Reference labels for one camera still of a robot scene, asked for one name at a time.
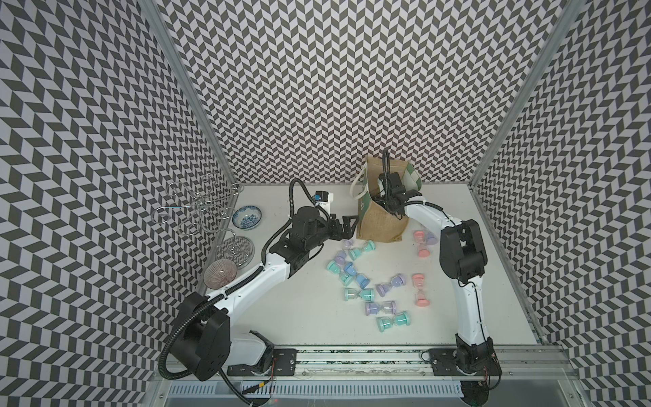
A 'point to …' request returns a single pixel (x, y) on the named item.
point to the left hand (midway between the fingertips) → (348, 218)
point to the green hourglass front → (384, 323)
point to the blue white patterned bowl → (247, 217)
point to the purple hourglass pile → (341, 255)
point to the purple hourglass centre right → (397, 281)
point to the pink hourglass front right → (420, 299)
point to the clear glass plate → (237, 249)
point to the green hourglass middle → (367, 294)
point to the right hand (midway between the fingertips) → (381, 204)
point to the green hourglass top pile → (355, 253)
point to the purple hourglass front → (388, 307)
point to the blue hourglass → (360, 279)
